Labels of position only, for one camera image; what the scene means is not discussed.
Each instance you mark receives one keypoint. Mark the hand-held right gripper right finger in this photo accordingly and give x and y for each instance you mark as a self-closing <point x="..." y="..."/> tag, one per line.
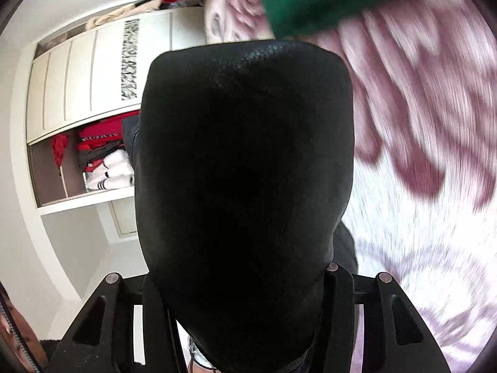
<point x="337" y="318"/>

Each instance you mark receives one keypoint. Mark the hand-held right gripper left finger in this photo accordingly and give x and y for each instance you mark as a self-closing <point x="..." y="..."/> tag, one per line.
<point x="159" y="338"/>

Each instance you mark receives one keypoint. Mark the black leather jacket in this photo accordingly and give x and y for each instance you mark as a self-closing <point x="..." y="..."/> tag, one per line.
<point x="248" y="163"/>

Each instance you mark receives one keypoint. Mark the white folded clothes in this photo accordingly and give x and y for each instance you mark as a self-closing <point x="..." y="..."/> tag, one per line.
<point x="112" y="171"/>

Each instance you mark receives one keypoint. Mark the red hanging clothes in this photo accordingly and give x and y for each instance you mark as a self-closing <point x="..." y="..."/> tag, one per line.
<point x="93" y="136"/>

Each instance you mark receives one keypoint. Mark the floral plush blanket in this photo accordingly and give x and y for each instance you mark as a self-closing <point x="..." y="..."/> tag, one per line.
<point x="411" y="209"/>

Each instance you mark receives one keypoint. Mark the white wardrobe with mosaic band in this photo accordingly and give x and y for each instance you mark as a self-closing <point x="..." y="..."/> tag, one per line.
<point x="77" y="81"/>

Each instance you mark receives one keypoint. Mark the green garment with white stripes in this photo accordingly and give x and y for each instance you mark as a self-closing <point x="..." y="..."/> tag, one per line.
<point x="330" y="0"/>

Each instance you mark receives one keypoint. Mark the beige cloth bundle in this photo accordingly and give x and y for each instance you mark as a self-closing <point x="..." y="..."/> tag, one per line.
<point x="116" y="17"/>

